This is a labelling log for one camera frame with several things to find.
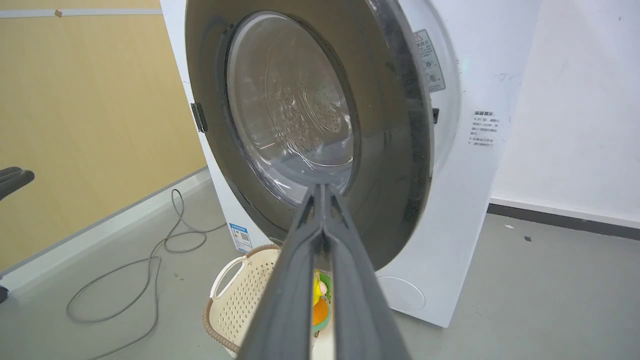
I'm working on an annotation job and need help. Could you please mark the cream perforated laundry basket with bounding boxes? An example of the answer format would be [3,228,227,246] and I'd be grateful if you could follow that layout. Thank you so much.
[202,244,336,359]

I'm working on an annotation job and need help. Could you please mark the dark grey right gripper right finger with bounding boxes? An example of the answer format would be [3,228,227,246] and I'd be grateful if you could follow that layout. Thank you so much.
[325,184,412,360]

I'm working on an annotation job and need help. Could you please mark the black chair armrest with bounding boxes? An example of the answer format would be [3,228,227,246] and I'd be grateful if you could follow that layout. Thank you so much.
[0,166,35,202]

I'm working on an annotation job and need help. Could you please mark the yellow orange plastic toy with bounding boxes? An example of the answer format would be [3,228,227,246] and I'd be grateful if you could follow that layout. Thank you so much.
[312,270,333,335]

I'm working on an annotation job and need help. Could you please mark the white washing machine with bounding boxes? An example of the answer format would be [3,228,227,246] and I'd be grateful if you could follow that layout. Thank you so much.
[160,0,542,329]

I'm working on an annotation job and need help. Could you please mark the round washing machine door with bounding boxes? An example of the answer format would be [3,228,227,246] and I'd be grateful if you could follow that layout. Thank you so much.
[184,0,435,272]

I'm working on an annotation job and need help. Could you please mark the grey warning label sticker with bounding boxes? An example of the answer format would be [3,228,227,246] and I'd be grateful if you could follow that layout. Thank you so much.
[413,29,446,94]

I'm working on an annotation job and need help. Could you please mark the grey power cable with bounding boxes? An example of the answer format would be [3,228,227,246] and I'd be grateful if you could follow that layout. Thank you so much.
[66,188,227,360]

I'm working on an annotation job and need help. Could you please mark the blue energy label sticker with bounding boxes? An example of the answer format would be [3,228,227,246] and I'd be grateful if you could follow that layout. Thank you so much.
[229,222,253,253]

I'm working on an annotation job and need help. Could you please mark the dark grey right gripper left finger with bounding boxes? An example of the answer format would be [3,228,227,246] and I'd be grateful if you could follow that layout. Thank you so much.
[236,183,326,360]

